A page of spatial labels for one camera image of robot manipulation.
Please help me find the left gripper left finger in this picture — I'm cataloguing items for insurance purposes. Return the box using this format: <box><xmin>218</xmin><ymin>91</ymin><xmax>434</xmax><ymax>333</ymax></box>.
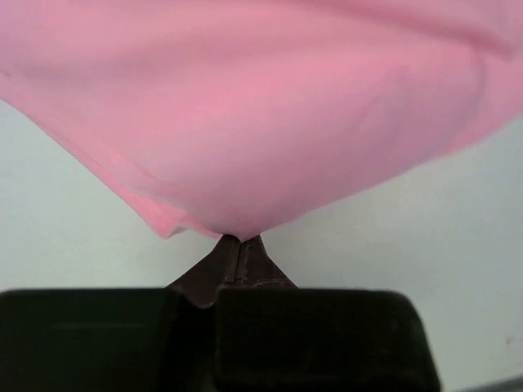
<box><xmin>1</xmin><ymin>236</ymin><xmax>239</xmax><ymax>391</ymax></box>

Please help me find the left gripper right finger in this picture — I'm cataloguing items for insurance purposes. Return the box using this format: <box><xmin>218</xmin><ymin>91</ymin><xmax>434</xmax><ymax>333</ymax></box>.
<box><xmin>214</xmin><ymin>238</ymin><xmax>441</xmax><ymax>391</ymax></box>

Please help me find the pink t shirt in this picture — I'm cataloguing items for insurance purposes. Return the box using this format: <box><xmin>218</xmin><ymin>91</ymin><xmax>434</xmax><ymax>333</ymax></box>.
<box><xmin>1</xmin><ymin>1</ymin><xmax>522</xmax><ymax>239</ymax></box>

